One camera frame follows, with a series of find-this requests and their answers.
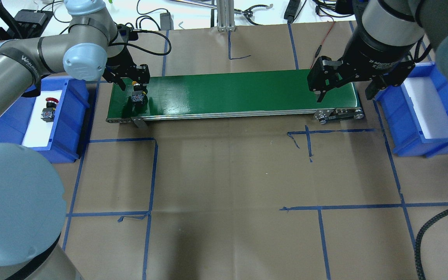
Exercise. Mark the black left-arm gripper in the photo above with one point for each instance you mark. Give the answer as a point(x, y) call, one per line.
point(119, 61)

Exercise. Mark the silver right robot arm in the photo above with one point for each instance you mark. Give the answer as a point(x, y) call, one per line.
point(405, 22)

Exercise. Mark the green conveyor belt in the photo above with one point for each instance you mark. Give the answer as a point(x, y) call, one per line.
point(245, 94)

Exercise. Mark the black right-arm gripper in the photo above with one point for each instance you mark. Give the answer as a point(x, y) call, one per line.
point(375, 52)

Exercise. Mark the red push button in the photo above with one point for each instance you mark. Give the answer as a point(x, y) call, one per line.
point(48, 113)

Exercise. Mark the black power adapter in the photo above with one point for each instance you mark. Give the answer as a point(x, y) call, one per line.
point(166, 21)

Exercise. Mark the blue right storage bin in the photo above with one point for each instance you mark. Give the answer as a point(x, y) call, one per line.
point(401, 118)

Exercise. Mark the yellow push button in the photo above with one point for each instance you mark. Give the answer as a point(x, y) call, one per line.
point(137, 97)

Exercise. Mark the aluminium frame post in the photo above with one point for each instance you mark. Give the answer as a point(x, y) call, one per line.
point(225, 15)

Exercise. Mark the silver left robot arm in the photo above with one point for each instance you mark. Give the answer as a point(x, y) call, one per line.
point(32, 208)

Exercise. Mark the white foam pad right bin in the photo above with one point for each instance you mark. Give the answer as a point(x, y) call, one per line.
point(429, 109)

